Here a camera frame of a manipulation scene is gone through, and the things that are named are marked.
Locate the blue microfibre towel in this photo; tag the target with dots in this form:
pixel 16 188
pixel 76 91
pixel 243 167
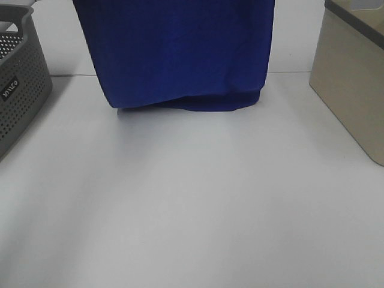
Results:
pixel 206 56

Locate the beige storage bin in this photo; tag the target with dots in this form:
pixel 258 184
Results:
pixel 347 72

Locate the grey perforated plastic basket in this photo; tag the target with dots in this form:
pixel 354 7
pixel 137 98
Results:
pixel 25 80

